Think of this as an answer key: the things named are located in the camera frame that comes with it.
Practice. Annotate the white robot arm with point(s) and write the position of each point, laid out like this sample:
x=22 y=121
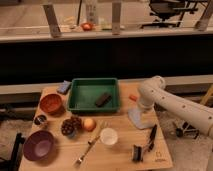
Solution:
x=152 y=91

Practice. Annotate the orange carrot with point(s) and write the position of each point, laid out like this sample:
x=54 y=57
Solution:
x=133 y=97

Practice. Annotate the black stand on floor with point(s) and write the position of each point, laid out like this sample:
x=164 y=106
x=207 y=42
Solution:
x=186 y=129

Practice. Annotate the blue sponge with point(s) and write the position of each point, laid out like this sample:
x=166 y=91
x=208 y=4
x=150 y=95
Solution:
x=64 y=87

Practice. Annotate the white paper cup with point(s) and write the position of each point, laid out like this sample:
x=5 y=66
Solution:
x=109 y=137

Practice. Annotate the green plastic tray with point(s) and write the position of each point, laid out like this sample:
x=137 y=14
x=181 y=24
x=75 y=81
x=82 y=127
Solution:
x=85 y=92

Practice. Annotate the black marker pen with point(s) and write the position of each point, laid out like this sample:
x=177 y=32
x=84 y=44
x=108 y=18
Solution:
x=152 y=137

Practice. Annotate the grey towel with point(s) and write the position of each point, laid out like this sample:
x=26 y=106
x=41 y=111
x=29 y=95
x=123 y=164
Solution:
x=135 y=116

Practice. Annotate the black chair frame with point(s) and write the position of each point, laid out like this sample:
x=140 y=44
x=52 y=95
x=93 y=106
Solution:
x=9 y=165

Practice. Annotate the dark brown block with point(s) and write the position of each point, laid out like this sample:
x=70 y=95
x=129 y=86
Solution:
x=103 y=99

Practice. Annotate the orange bowl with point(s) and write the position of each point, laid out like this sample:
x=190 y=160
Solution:
x=50 y=103

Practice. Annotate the purple bowl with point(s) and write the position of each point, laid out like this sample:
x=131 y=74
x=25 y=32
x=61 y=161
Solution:
x=38 y=145

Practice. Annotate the dark grape bunch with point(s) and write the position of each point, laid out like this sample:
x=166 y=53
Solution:
x=71 y=126

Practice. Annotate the black office chair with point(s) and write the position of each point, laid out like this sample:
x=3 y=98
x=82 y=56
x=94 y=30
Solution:
x=170 y=13

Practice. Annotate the small dark tin can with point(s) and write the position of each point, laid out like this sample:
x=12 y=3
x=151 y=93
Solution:
x=41 y=121

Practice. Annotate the orange peach fruit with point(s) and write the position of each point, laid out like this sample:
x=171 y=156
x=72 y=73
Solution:
x=89 y=124

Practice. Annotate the red apple on shelf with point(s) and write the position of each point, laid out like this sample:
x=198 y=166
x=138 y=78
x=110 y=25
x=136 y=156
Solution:
x=87 y=26

